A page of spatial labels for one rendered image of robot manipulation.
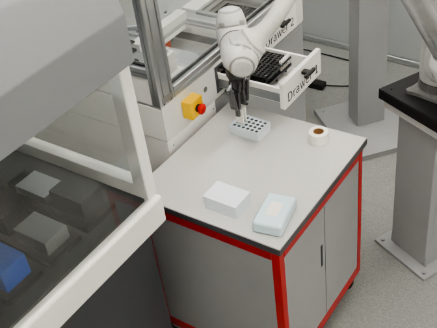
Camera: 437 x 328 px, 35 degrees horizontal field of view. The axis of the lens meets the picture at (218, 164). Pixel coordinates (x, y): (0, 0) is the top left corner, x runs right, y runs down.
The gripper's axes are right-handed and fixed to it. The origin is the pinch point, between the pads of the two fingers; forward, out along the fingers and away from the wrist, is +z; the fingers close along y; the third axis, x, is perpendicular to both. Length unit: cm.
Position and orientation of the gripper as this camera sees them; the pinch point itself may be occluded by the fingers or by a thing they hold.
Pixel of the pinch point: (240, 114)
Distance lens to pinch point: 249.7
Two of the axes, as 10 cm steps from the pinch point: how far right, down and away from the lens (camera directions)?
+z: 1.1, 7.9, 6.1
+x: -8.1, -2.8, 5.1
